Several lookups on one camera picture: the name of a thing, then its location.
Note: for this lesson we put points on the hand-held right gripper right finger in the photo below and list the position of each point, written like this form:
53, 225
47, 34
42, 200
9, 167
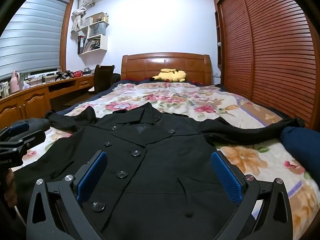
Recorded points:
227, 180

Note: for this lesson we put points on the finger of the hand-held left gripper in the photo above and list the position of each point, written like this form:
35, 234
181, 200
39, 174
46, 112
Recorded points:
17, 129
32, 140

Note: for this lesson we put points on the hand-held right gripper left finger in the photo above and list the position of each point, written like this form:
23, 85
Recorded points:
92, 175

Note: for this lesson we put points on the black buttoned coat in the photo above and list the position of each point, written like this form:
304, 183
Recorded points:
155, 155

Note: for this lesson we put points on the person's left hand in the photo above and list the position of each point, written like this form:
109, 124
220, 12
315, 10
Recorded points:
9, 190

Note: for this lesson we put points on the left dark sleeve arm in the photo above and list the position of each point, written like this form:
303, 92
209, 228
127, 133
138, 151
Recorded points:
35, 125

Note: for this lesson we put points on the wooden desk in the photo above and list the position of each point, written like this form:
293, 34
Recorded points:
35, 100

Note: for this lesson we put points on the pink plush toy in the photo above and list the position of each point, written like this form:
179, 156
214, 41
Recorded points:
15, 83

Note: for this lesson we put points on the dark cloth bundle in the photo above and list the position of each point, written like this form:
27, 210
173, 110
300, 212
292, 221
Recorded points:
300, 147

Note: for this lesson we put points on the red basket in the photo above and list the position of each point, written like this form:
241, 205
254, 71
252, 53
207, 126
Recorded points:
77, 74

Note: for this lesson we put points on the silver pot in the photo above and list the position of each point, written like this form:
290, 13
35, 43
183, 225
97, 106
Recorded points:
87, 71

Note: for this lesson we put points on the grey window blind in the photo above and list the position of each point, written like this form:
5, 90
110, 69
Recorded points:
30, 37

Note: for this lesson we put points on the dark chair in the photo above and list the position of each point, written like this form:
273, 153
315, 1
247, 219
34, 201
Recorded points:
103, 78

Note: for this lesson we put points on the floral blanket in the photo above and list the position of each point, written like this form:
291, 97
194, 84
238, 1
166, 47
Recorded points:
175, 100

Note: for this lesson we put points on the black binders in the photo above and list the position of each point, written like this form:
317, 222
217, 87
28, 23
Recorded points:
81, 44

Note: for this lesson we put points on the yellow plush toy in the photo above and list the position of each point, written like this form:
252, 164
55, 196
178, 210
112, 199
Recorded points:
172, 75

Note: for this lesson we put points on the wooden bed headboard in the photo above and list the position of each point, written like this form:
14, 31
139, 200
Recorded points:
150, 65

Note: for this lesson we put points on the grey paper bag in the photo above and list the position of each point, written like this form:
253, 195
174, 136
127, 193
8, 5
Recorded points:
97, 29

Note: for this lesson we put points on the cardboard box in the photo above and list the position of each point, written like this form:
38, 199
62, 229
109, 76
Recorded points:
91, 19

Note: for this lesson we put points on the wooden slatted wardrobe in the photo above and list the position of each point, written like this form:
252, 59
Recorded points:
275, 55

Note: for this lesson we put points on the wooden window frame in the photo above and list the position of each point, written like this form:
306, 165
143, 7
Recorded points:
67, 30

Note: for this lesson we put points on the white wall shelf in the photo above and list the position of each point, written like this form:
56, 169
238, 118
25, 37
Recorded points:
103, 43

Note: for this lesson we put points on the white fan wall decoration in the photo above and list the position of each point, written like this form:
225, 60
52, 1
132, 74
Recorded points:
78, 13

